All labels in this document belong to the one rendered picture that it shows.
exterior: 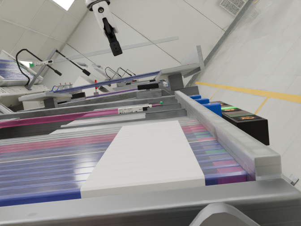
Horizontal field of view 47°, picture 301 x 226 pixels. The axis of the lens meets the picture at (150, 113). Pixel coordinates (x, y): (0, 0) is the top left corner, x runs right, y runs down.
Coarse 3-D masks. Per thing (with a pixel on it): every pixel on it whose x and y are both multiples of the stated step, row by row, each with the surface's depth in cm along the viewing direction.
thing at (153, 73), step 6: (150, 72) 105; (156, 72) 105; (120, 78) 104; (126, 78) 104; (132, 78) 104; (138, 78) 106; (90, 84) 104; (96, 84) 104; (102, 84) 104; (60, 90) 104; (66, 90) 104; (72, 90) 104
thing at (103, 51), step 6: (174, 36) 115; (144, 42) 115; (150, 42) 115; (156, 42) 115; (162, 42) 116; (126, 48) 115; (84, 54) 115; (90, 54) 115; (96, 54) 115; (54, 60) 114; (60, 60) 114; (66, 60) 115; (30, 66) 114
